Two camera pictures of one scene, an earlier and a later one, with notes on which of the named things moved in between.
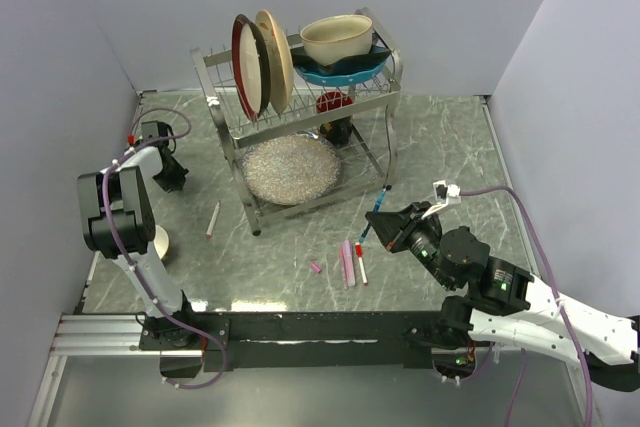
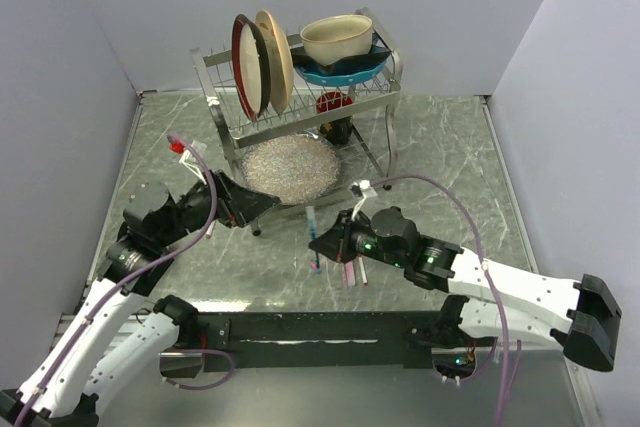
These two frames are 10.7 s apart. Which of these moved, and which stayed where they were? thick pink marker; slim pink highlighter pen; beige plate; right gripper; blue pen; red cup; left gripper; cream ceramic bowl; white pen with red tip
Moved: right gripper; blue pen; left gripper
Stayed: white pen with red tip; cream ceramic bowl; slim pink highlighter pen; thick pink marker; red cup; beige plate
